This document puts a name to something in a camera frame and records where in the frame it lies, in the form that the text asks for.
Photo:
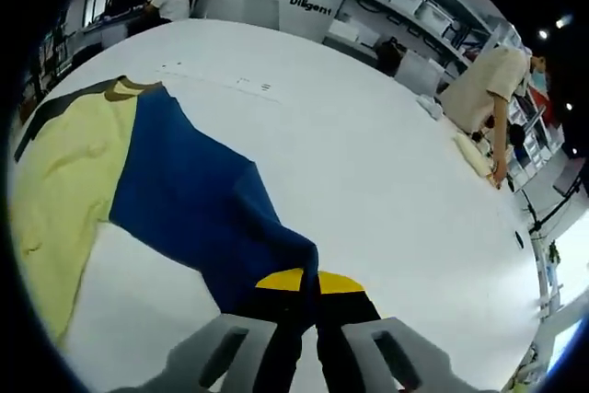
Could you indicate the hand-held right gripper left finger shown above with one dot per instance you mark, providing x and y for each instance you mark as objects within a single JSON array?
[{"x": 230, "y": 351}]

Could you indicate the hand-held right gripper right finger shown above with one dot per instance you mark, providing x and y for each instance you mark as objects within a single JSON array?
[{"x": 368, "y": 342}]

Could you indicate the yellow blue grey garment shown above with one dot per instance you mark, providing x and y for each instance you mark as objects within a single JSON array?
[{"x": 193, "y": 181}]

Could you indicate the small black object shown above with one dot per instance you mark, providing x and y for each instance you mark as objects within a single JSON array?
[{"x": 519, "y": 239}]

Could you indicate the white crumpled cloth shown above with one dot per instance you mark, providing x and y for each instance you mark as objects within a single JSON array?
[{"x": 430, "y": 107}]

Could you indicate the white chair back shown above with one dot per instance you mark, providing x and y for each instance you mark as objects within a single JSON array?
[
  {"x": 261, "y": 12},
  {"x": 421, "y": 73}
]

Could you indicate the black backpack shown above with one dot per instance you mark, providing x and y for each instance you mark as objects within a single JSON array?
[{"x": 392, "y": 57}]

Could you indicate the white flat box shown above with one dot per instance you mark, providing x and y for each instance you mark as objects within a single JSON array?
[{"x": 354, "y": 31}]

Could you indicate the white shelf unit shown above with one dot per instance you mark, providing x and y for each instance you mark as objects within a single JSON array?
[{"x": 400, "y": 20}]

